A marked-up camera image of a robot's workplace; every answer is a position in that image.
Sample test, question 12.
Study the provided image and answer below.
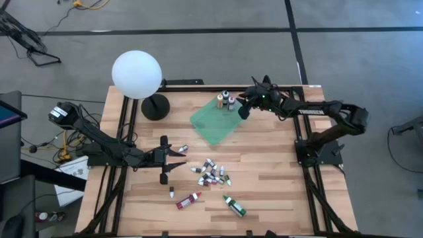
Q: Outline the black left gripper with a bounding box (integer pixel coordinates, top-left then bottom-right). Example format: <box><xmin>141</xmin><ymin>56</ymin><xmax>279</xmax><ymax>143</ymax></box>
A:
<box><xmin>147</xmin><ymin>134</ymin><xmax>187</xmax><ymax>185</ymax></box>

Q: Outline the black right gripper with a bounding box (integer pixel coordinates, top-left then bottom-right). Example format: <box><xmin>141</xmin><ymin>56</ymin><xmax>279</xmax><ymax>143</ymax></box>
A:
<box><xmin>237</xmin><ymin>84</ymin><xmax>284</xmax><ymax>120</ymax></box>

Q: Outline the large red Chefmaster coloring bottle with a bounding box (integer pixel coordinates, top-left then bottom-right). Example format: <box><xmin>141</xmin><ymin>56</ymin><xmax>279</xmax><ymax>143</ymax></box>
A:
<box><xmin>175</xmin><ymin>191</ymin><xmax>203</xmax><ymax>211</ymax></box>

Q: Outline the large green Chefmaster coloring bottle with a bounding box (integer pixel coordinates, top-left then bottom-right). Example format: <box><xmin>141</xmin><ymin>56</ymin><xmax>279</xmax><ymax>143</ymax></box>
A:
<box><xmin>221</xmin><ymin>194</ymin><xmax>247</xmax><ymax>218</ymax></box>

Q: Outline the translucent green plastic bin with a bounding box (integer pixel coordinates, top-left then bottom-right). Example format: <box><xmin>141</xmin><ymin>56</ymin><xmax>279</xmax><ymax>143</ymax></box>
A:
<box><xmin>189</xmin><ymin>94</ymin><xmax>249</xmax><ymax>147</ymax></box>

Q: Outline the white globe table lamp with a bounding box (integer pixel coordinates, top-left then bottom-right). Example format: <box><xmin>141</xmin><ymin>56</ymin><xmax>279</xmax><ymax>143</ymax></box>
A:
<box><xmin>111</xmin><ymin>50</ymin><xmax>171</xmax><ymax>122</ymax></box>

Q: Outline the white cardboard box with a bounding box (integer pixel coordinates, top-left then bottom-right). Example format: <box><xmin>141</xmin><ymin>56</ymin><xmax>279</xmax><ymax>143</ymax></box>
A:
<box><xmin>54</xmin><ymin>155</ymin><xmax>90</xmax><ymax>208</ymax></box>

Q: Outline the grey desk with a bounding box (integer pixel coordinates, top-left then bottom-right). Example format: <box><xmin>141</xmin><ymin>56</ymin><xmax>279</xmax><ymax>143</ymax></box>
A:
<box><xmin>0</xmin><ymin>91</ymin><xmax>22</xmax><ymax>184</ymax></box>

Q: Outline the dark monitor with blue screen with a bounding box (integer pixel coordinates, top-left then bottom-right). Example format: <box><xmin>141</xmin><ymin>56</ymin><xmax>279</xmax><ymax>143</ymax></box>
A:
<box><xmin>0</xmin><ymin>100</ymin><xmax>28</xmax><ymax>130</ymax></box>

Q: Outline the grey stand leg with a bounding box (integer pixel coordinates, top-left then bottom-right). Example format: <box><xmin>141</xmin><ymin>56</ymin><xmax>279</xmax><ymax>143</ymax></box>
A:
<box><xmin>391</xmin><ymin>115</ymin><xmax>423</xmax><ymax>136</ymax></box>

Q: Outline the black tripod stand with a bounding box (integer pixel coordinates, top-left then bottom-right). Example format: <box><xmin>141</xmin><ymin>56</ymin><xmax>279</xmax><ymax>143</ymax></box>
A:
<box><xmin>0</xmin><ymin>9</ymin><xmax>62</xmax><ymax>67</ymax></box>

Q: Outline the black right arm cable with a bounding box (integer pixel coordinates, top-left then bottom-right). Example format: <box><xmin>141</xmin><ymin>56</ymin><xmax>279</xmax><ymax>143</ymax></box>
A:
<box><xmin>250</xmin><ymin>75</ymin><xmax>277</xmax><ymax>89</ymax></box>

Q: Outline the black aluminium table frame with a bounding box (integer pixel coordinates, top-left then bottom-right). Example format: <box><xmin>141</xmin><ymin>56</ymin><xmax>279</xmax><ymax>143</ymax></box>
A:
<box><xmin>77</xmin><ymin>78</ymin><xmax>356</xmax><ymax>238</ymax></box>

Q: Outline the black floor cable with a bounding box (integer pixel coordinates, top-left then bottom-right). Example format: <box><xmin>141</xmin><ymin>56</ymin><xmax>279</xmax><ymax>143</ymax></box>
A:
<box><xmin>387</xmin><ymin>127</ymin><xmax>423</xmax><ymax>175</ymax></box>

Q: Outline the yellow floor cable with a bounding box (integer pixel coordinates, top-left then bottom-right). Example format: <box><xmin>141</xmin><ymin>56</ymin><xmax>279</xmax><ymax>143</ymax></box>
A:
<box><xmin>72</xmin><ymin>0</ymin><xmax>110</xmax><ymax>10</ymax></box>

